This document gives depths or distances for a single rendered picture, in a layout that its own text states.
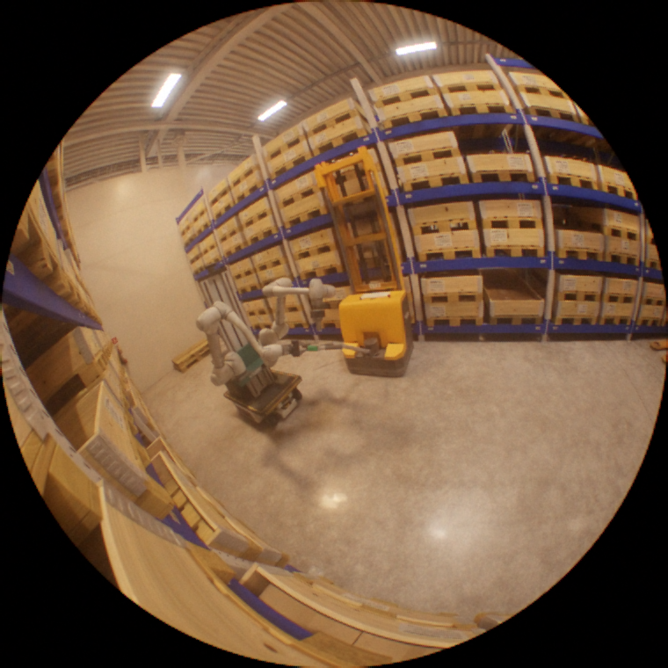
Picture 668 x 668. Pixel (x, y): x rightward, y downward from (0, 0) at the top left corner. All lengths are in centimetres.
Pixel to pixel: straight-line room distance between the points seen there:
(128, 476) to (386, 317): 249
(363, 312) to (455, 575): 267
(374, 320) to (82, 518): 261
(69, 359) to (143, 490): 99
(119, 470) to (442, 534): 170
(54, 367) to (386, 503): 232
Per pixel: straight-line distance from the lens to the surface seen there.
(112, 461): 72
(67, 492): 38
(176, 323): 680
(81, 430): 154
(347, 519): 179
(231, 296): 235
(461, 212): 279
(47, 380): 163
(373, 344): 256
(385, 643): 86
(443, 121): 306
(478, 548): 176
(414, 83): 333
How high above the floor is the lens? 169
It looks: 24 degrees down
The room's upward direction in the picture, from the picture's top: 17 degrees counter-clockwise
